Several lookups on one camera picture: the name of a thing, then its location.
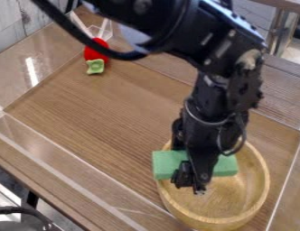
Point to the green rectangular block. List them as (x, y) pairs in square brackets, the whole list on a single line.
[(166, 161)]

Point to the red strawberry toy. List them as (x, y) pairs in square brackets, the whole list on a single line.
[(95, 61)]

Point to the brown wooden bowl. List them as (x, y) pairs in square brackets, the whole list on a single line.
[(232, 198)]

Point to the clear acrylic tray wall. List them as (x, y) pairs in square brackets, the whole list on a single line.
[(93, 200)]

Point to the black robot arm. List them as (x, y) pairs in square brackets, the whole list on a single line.
[(202, 32)]

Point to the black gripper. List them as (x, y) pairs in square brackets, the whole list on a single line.
[(204, 140)]

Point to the clear acrylic corner bracket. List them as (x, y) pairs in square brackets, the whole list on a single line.
[(100, 31)]

